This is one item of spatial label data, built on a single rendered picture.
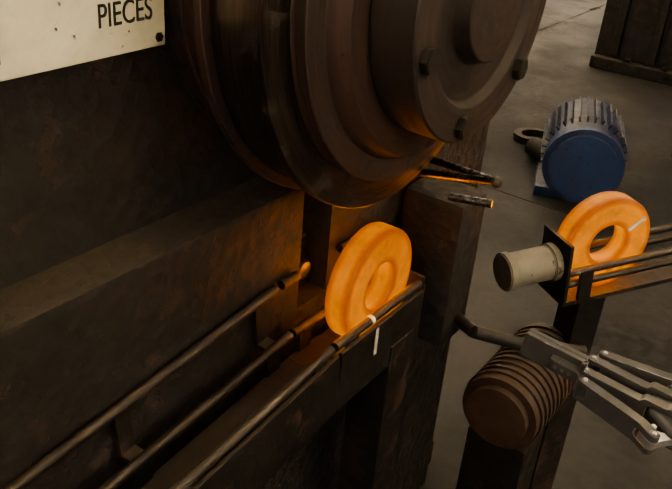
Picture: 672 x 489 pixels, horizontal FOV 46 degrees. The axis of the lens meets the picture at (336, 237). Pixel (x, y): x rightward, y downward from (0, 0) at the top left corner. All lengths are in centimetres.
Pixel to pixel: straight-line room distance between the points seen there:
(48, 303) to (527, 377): 76
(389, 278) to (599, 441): 110
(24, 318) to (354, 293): 40
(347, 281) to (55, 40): 44
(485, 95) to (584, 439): 130
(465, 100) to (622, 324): 173
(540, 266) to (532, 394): 19
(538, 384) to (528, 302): 122
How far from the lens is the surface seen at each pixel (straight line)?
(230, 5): 68
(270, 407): 87
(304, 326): 98
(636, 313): 257
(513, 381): 124
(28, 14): 67
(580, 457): 198
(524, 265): 122
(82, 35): 70
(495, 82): 86
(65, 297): 73
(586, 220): 125
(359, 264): 94
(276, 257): 94
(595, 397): 89
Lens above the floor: 126
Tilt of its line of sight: 28 degrees down
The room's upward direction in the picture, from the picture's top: 5 degrees clockwise
